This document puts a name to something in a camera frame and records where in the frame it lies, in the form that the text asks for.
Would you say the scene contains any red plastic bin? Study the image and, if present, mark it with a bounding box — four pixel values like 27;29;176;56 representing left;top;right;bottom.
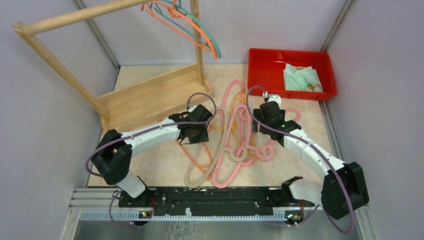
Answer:
247;48;338;101

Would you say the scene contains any folded mint cloth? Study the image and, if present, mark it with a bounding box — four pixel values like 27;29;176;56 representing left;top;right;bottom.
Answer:
283;63;323;93

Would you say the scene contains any pink plastic hanger back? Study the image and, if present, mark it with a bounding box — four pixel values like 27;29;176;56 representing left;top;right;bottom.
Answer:
220;80;246;108

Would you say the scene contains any pink plastic hanger front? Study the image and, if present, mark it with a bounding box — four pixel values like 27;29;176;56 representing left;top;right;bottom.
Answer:
210;104;257;189

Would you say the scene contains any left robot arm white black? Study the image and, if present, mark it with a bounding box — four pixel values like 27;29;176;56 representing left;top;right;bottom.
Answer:
89;104;214;207

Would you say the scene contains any orange plastic hanger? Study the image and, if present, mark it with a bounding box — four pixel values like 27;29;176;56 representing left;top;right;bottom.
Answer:
141;0;220;61
157;139;214;186

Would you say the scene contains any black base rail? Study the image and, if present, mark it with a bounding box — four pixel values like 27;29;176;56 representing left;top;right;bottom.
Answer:
118;186;313;217

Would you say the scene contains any purple cable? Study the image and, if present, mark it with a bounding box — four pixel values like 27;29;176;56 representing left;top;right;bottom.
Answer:
245;85;358;235
85;92;218;229

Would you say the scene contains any yellow thin hanger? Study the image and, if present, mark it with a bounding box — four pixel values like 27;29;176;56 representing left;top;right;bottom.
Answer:
209;90;261;166

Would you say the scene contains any wooden hanger rack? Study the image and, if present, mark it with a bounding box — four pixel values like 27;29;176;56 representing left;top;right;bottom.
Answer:
12;0;221;131

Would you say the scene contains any beige plastic hanger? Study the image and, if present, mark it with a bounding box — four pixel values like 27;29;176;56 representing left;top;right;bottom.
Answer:
180;107;247;189

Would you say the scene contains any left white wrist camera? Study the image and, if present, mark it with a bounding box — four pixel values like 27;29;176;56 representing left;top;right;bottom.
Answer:
187;104;198;113

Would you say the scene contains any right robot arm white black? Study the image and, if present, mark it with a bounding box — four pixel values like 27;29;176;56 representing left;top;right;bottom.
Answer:
252;101;370;220

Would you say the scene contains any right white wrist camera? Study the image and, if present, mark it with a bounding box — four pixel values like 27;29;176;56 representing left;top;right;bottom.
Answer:
262;91;282;106

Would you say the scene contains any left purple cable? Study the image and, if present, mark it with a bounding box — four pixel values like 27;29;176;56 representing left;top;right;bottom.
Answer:
85;92;218;229

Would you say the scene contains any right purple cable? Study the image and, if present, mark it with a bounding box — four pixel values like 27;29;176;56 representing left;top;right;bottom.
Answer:
245;85;358;235

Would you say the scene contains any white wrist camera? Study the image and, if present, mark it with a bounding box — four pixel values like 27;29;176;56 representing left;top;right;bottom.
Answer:
187;104;198;113
262;91;282;106

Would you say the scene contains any teal plastic hanger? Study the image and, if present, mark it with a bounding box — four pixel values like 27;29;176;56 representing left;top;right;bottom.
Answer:
150;0;223;57

